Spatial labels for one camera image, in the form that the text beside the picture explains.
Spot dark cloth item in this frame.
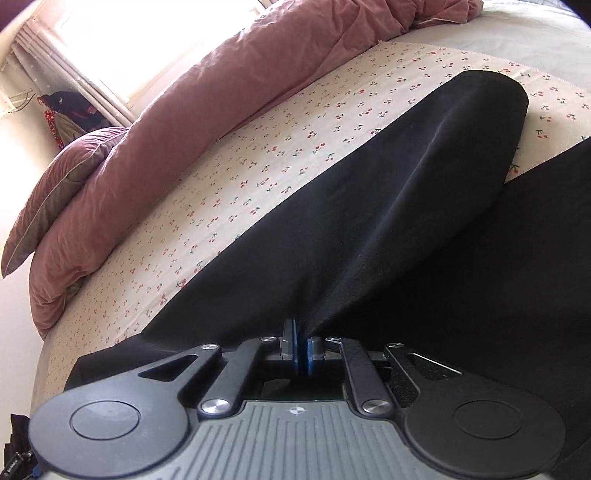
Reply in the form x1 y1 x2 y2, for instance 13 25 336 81
0 413 38 480

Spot pink and grey pillow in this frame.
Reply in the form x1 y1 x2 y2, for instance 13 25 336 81
1 127 125 279

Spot beige curtain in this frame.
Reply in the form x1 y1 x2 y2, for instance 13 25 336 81
0 18 134 127

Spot cherry print bed sheet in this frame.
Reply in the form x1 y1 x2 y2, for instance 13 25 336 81
44 41 591 365

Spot dark clothes pile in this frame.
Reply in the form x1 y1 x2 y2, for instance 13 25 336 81
37 91 114 151

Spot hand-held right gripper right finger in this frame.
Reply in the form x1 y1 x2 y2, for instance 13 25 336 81
302 336 463 415

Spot grey bed sheet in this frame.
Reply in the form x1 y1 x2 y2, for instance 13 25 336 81
30 0 591 416

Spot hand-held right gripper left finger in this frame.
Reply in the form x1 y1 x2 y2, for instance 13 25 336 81
133 318 302 417

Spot pink duvet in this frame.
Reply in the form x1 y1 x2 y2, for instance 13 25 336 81
28 0 483 340

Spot black pants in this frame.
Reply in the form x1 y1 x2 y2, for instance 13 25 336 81
64 69 591 462

